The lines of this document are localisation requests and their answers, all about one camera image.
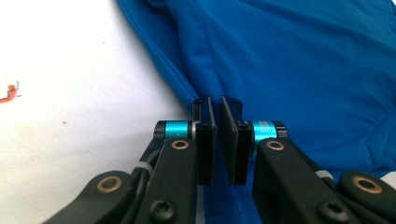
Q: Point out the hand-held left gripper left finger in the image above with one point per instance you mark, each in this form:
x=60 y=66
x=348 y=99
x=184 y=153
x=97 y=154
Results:
x=205 y=149

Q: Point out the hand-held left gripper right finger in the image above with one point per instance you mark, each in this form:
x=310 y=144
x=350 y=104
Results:
x=239 y=149

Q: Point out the blue printed t-shirt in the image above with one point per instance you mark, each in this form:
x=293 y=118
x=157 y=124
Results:
x=295 y=62

